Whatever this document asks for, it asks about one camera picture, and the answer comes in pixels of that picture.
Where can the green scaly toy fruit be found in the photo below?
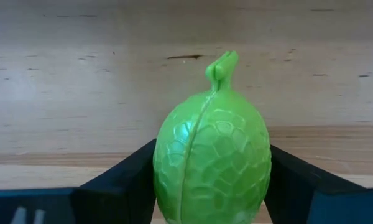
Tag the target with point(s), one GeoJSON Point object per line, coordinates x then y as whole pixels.
{"type": "Point", "coordinates": [211, 161]}

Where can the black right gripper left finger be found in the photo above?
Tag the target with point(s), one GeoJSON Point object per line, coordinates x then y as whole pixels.
{"type": "Point", "coordinates": [118, 193]}

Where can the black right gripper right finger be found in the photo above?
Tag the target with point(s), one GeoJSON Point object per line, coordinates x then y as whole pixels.
{"type": "Point", "coordinates": [292, 186]}

